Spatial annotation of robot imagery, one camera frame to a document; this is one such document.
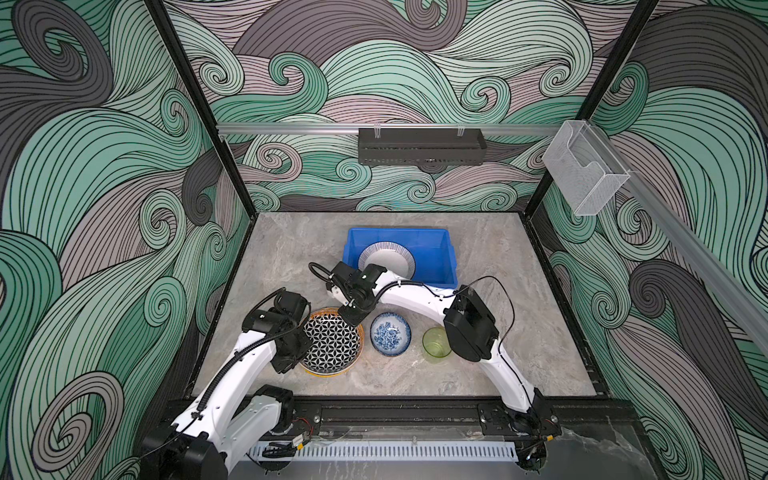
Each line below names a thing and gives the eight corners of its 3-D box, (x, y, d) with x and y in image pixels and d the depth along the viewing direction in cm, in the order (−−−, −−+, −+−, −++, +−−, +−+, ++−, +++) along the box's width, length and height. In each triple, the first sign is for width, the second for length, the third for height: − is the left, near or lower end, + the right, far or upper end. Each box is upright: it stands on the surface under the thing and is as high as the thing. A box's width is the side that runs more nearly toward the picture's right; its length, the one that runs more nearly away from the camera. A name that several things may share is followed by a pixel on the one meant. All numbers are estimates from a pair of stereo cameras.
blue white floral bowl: (370, 359, 85) (370, 348, 78) (371, 325, 92) (370, 312, 85) (409, 359, 85) (412, 348, 78) (407, 325, 92) (409, 312, 85)
